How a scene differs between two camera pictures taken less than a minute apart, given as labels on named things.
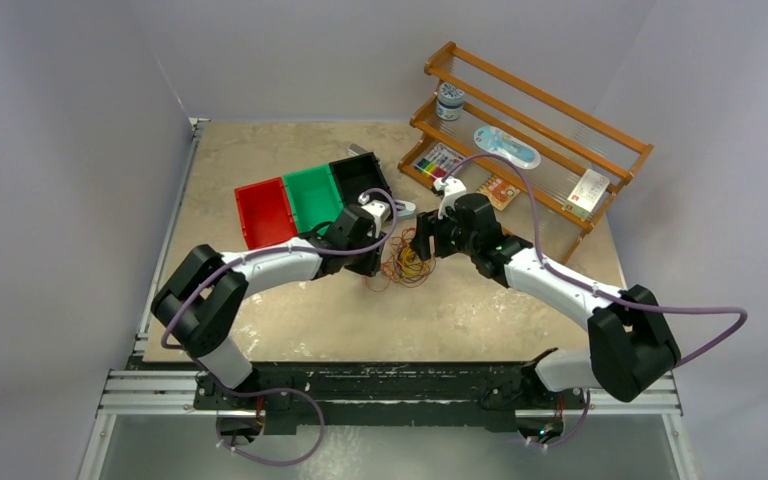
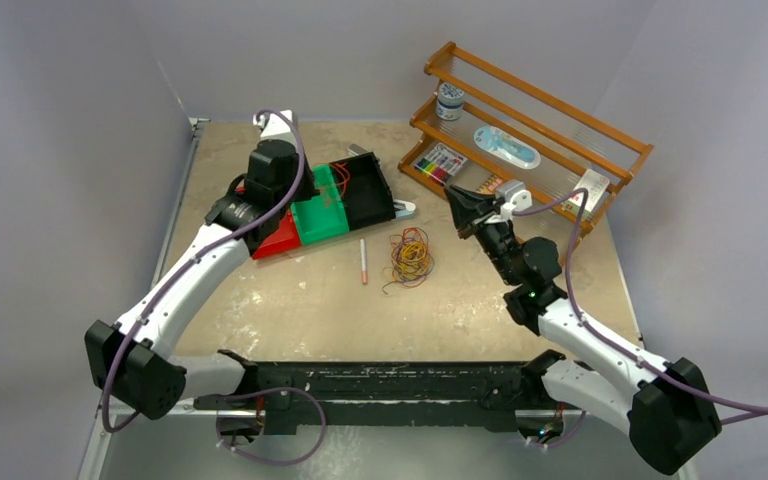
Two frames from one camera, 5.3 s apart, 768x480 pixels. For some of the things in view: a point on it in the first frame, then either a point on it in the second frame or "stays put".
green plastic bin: x=315 y=198 stays put
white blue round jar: x=450 y=101 stays put
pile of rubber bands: x=411 y=265 stays put
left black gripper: x=370 y=265 to x=308 y=189
